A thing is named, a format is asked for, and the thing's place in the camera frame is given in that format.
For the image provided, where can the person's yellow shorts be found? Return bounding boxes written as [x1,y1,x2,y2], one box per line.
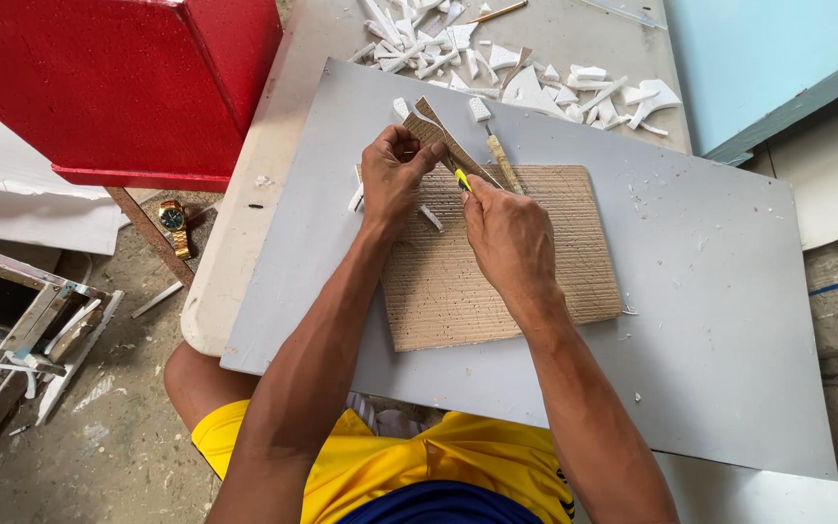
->
[191,399,576,524]

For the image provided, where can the pile of white foam scraps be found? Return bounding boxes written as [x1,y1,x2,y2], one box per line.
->
[346,0,683,138]

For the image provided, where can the gold wrist watch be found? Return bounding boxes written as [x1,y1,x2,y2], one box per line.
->
[158,200,192,261]

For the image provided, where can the white foam stick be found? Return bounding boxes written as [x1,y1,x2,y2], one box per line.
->
[131,281,184,319]

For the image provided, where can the person's blue shirt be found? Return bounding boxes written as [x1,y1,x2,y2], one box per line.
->
[337,480,545,524]

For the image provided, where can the grey work board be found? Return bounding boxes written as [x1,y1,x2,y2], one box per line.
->
[220,58,838,481]

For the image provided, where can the person's right hand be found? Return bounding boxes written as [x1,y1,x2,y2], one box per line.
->
[460,174,567,320]

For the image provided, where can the heap of broken frame pieces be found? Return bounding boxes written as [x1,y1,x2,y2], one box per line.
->
[0,236,125,485]

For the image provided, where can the pencil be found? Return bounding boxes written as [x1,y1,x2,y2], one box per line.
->
[467,0,530,25]

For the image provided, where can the red painted foam box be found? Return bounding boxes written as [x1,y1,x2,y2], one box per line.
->
[0,0,284,193]

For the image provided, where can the person's left leg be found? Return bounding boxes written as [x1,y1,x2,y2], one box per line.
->
[163,341,261,432]

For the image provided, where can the brown cardboard template piece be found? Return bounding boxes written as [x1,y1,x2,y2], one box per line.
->
[402,96,505,190]

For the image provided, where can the wooden handled carving tool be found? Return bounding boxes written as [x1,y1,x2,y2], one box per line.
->
[483,124,525,196]

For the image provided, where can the person's left hand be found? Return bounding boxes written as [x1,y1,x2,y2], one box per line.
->
[360,124,447,239]

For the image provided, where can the corrugated cardboard cutting mat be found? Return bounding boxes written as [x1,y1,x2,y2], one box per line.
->
[355,164,623,352]

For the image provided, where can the light blue painted board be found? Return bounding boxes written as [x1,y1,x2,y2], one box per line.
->
[662,0,838,166]

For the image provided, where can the white board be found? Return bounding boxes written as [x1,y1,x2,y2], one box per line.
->
[742,83,838,252]

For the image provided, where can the white foam sheet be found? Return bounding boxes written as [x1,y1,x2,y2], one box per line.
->
[0,86,129,256]

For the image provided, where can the clear plastic ruler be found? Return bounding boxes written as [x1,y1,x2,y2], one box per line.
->
[580,0,669,31]

